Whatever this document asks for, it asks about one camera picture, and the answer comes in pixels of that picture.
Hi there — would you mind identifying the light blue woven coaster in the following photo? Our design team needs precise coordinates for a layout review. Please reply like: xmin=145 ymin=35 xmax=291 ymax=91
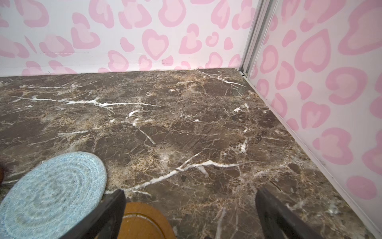
xmin=1 ymin=152 xmax=107 ymax=239

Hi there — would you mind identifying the brown wooden saucer coaster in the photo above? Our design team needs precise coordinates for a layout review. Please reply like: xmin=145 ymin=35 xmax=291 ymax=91
xmin=118 ymin=202 xmax=176 ymax=239

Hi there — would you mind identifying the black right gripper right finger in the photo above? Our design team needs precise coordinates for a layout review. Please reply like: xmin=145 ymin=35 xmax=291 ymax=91
xmin=255 ymin=187 xmax=322 ymax=239

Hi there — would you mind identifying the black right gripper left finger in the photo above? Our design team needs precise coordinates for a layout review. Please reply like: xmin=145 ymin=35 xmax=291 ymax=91
xmin=61 ymin=189 xmax=126 ymax=239

